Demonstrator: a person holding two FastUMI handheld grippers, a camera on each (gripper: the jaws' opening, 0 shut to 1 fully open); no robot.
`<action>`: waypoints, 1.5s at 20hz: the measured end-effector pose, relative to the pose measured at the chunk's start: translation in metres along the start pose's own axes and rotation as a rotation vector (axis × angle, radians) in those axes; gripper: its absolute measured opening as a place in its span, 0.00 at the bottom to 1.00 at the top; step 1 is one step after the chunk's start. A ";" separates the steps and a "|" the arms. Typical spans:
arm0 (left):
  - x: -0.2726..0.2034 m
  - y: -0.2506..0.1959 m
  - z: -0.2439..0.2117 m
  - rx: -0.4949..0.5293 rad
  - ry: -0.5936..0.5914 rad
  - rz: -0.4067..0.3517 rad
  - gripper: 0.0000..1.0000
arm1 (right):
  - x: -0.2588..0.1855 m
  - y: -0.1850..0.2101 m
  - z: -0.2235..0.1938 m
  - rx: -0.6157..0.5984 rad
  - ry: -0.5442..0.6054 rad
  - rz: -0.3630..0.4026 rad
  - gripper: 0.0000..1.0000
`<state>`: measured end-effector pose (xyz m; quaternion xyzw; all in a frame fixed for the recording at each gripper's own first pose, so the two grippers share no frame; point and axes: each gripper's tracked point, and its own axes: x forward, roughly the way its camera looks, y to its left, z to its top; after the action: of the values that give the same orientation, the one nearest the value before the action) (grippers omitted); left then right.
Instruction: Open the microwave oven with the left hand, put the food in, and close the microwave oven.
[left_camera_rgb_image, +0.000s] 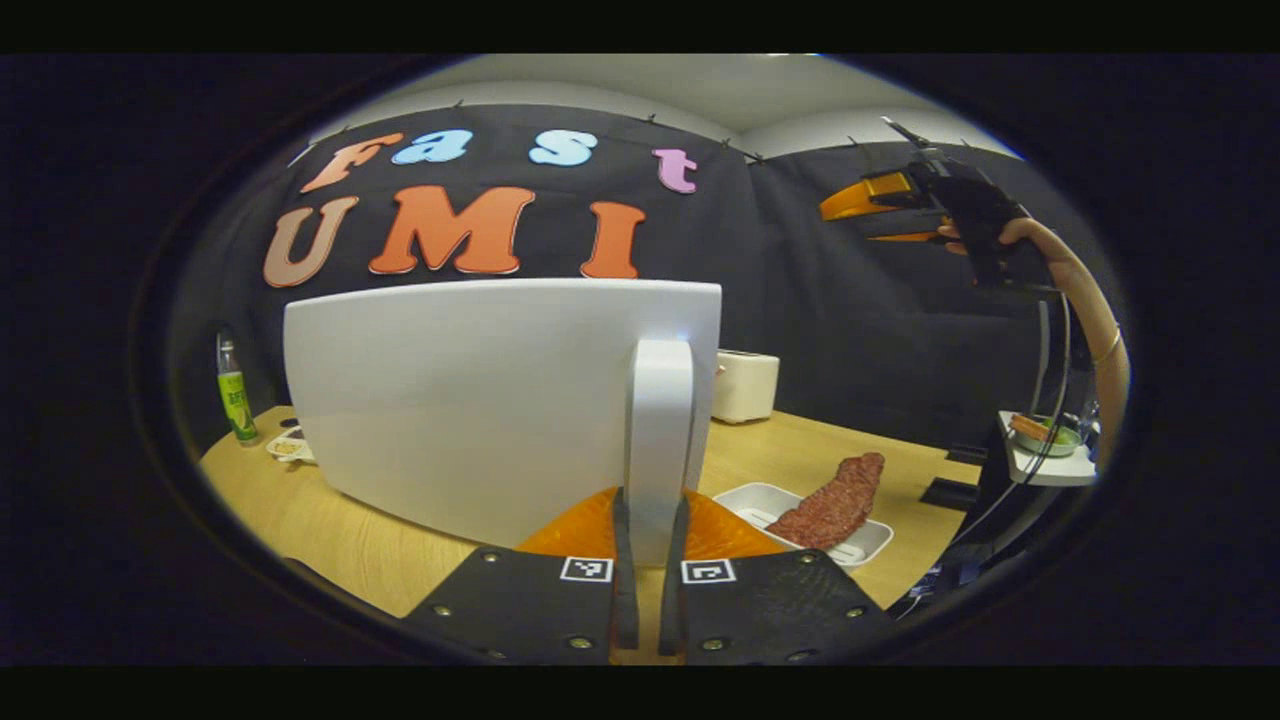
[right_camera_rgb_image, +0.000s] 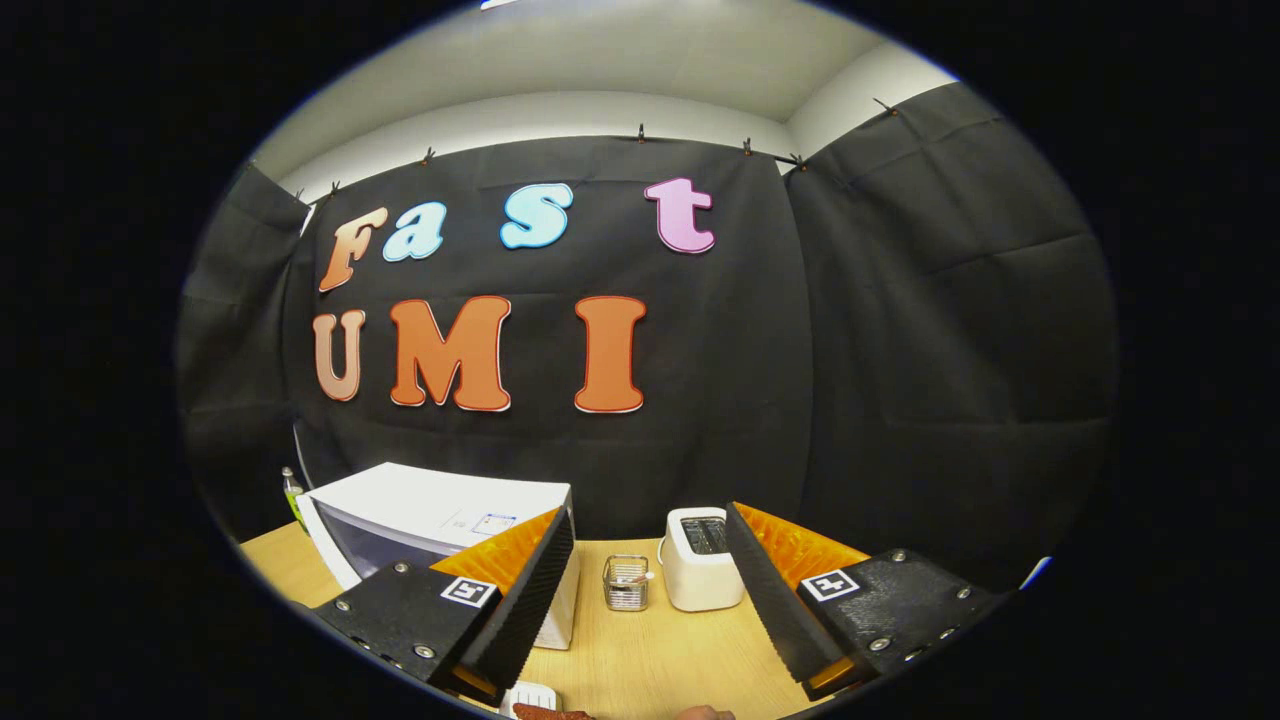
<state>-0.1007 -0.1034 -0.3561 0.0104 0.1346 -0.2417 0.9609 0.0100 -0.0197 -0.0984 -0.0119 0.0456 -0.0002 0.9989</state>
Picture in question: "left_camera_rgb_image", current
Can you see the white stand shelf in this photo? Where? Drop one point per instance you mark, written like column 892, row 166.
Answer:
column 1050, row 468

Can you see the white rectangular tray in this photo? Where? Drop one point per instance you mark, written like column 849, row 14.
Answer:
column 740, row 500

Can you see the white microwave oven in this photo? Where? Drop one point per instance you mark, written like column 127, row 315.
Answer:
column 450, row 400

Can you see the black backdrop cloth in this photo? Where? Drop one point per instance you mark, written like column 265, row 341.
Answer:
column 800, row 300

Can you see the small white dish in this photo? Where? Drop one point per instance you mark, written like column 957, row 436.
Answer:
column 290, row 448

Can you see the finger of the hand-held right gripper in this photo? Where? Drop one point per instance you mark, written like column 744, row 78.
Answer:
column 910, row 237
column 860, row 195

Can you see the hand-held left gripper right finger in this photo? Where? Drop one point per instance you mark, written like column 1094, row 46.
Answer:
column 672, row 580

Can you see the raw red meat slab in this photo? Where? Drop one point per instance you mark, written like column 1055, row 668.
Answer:
column 830, row 500

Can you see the black stand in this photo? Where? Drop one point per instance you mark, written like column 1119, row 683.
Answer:
column 1010, row 520

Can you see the white toaster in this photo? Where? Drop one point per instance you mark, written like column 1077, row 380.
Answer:
column 745, row 385

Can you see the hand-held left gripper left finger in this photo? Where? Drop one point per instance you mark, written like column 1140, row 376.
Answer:
column 625, row 580

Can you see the green label bottle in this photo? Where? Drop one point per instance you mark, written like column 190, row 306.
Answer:
column 238, row 400

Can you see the green bowl with food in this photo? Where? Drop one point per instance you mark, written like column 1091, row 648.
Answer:
column 1060, row 440

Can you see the black rectangular pad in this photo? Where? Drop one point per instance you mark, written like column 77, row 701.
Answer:
column 950, row 493
column 968, row 455

